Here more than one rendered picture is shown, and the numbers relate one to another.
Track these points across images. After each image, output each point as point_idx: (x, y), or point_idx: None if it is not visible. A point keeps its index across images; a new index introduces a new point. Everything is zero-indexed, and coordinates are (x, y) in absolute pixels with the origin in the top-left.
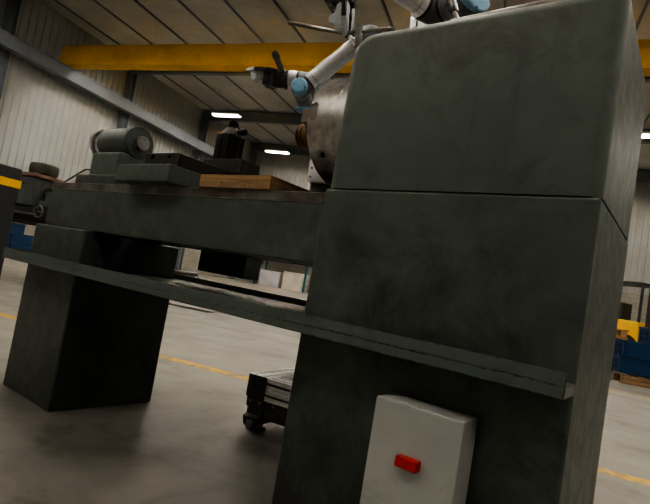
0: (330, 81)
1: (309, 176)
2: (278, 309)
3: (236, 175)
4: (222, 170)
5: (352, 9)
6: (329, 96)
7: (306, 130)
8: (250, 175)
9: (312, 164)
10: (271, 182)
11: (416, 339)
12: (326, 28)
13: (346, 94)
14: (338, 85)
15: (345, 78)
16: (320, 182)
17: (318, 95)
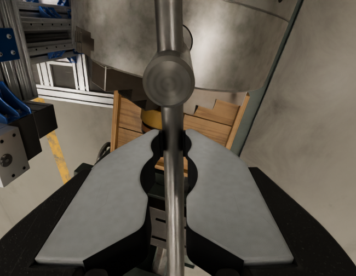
0: (239, 80)
1: (24, 168)
2: (297, 17)
3: (232, 142)
4: (155, 207)
5: (124, 234)
6: (277, 48)
7: (196, 109)
8: (239, 125)
9: (8, 178)
10: (247, 93)
11: None
12: (182, 236)
13: (296, 1)
14: (271, 40)
15: (242, 41)
16: (23, 149)
17: (264, 78)
